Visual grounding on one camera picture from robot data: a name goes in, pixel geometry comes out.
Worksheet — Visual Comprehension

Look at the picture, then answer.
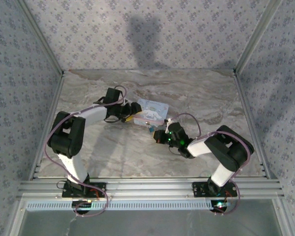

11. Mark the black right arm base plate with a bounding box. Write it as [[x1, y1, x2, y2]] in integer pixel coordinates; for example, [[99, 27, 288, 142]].
[[191, 181, 238, 198]]

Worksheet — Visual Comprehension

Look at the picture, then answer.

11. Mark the left controller board with LED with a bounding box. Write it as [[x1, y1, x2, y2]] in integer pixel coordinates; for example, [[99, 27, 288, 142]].
[[72, 200, 93, 210]]

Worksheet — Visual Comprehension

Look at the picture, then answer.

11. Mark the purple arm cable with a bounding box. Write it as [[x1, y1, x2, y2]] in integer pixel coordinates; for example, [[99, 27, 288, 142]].
[[171, 112, 252, 216], [44, 85, 128, 217]]

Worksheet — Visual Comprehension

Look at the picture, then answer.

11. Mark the aluminium side rail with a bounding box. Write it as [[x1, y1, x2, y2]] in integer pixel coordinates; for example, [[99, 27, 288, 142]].
[[233, 71, 271, 178], [29, 71, 65, 180]]

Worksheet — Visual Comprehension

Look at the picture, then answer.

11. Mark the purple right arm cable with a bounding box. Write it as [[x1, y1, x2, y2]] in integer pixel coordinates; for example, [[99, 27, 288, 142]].
[[171, 112, 252, 216]]

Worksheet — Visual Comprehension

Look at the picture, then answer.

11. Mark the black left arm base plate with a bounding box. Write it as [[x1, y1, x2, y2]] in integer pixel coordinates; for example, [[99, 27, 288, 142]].
[[61, 181, 107, 198]]

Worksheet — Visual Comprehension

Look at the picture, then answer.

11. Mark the aluminium front rail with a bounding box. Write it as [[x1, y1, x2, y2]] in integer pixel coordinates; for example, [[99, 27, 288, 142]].
[[16, 178, 285, 200]]

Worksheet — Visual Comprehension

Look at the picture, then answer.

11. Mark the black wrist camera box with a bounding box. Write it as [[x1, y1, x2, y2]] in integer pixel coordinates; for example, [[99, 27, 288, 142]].
[[168, 121, 184, 139], [105, 88, 124, 105]]

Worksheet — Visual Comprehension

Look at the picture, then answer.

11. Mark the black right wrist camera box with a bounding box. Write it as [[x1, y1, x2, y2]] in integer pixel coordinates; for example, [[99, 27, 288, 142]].
[[168, 121, 184, 139]]

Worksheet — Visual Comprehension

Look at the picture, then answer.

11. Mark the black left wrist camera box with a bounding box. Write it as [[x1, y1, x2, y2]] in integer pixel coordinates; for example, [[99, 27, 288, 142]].
[[105, 88, 124, 105]]

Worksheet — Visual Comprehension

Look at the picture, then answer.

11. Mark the aluminium corner frame post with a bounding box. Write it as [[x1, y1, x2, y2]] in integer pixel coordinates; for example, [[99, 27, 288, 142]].
[[234, 0, 284, 74], [16, 0, 65, 76]]

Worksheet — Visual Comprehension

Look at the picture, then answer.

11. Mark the white slotted cable duct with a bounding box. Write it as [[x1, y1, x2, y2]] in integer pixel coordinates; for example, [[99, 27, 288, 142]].
[[26, 201, 236, 211]]

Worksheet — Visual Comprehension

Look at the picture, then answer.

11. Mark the right controller board with LED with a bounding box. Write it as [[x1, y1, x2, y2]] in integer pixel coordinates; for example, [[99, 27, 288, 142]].
[[210, 200, 231, 212]]

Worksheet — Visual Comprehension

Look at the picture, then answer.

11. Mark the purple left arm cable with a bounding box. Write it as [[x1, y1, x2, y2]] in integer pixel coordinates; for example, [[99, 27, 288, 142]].
[[44, 85, 128, 217]]

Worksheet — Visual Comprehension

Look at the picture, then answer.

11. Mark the controller board with led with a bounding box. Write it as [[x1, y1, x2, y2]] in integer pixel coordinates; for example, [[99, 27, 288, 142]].
[[210, 200, 231, 212], [72, 200, 93, 210]]

